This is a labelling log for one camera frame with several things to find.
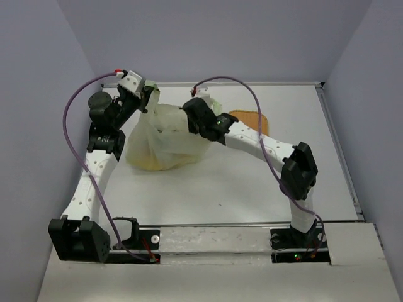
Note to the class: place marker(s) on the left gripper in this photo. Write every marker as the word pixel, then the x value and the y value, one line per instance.
pixel 141 102

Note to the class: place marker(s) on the square woven bamboo tray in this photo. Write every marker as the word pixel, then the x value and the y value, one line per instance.
pixel 251 119

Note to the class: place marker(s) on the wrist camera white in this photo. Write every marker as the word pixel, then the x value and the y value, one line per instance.
pixel 202 92
pixel 131 81

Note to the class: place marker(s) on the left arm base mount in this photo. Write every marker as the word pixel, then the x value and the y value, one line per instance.
pixel 143 242

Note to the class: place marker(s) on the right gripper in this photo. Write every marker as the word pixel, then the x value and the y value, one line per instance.
pixel 192 127

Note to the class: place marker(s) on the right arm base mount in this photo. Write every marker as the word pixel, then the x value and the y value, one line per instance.
pixel 290 247

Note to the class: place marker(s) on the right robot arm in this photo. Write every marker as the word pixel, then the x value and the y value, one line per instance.
pixel 293 165

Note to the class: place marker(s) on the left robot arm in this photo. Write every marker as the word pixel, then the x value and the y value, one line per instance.
pixel 76 235

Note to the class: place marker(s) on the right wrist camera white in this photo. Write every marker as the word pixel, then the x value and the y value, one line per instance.
pixel 202 92

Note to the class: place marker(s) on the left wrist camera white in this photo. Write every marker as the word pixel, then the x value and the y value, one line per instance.
pixel 131 81

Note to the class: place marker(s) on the light green plastic bag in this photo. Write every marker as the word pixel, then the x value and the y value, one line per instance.
pixel 160 140

